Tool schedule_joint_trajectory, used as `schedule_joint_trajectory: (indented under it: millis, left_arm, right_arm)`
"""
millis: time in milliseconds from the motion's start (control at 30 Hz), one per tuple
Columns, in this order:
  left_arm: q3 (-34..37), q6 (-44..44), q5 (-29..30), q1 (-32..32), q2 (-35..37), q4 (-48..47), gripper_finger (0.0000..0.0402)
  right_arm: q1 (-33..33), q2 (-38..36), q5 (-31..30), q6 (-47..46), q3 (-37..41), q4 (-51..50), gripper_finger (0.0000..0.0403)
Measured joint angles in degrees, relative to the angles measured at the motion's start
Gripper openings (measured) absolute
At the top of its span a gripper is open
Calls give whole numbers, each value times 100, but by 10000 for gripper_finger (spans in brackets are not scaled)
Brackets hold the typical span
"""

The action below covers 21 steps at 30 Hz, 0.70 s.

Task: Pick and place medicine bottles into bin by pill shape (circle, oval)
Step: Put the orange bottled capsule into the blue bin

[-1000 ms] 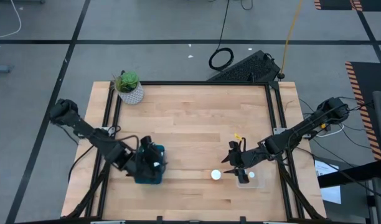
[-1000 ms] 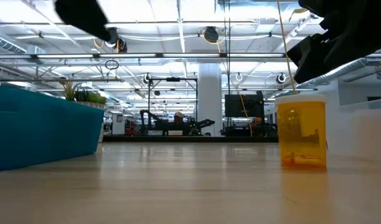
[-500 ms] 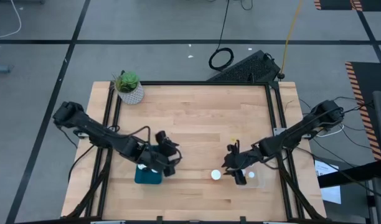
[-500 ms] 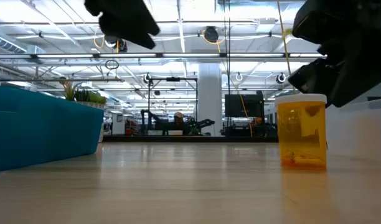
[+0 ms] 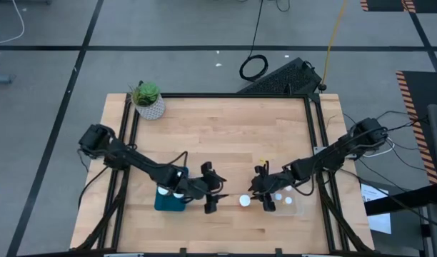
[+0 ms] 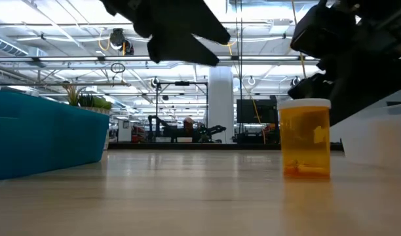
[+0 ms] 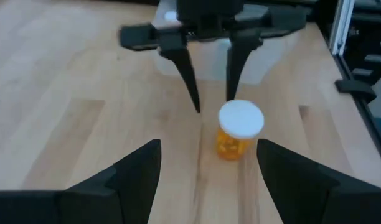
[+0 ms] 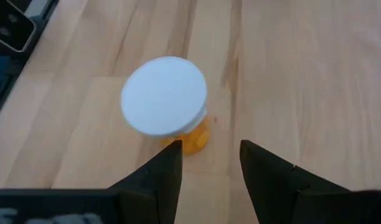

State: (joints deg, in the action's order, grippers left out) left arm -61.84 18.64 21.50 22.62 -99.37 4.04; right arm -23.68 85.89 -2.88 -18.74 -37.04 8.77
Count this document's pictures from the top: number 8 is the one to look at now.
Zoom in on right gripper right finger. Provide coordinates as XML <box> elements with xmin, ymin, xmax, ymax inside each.
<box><xmin>239</xmin><ymin>139</ymin><xmax>350</xmax><ymax>224</ymax></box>

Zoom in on black rounded camera box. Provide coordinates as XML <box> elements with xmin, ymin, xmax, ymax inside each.
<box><xmin>0</xmin><ymin>0</ymin><xmax>38</xmax><ymax>54</ymax></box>

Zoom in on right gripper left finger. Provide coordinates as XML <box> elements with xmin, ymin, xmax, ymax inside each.
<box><xmin>108</xmin><ymin>139</ymin><xmax>184</xmax><ymax>224</ymax></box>

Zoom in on amber bottle orange yellow pills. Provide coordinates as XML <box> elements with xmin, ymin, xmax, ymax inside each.
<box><xmin>120</xmin><ymin>55</ymin><xmax>212</xmax><ymax>156</ymax></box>

